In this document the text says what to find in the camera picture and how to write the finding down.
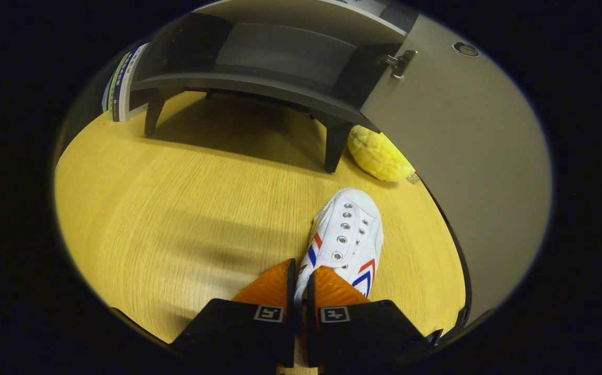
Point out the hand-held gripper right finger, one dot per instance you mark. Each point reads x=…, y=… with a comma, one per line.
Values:
x=311, y=312

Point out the dark grey shoe cabinet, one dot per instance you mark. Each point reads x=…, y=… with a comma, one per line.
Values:
x=254, y=86

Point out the white shoe with chevron stripes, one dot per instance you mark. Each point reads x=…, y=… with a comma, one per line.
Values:
x=348, y=229

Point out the metal door hinge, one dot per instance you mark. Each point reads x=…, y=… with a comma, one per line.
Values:
x=402, y=60

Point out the white and grey book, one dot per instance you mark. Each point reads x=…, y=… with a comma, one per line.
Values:
x=133, y=67

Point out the dark blue book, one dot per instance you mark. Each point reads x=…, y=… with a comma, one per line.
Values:
x=118, y=99

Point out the yellow melon bread toy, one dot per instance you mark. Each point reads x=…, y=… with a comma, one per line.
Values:
x=379, y=153

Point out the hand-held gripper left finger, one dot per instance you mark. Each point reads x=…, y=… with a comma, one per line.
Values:
x=291, y=291

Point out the light grey shoe cabinet door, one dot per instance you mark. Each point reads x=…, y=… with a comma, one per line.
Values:
x=462, y=156

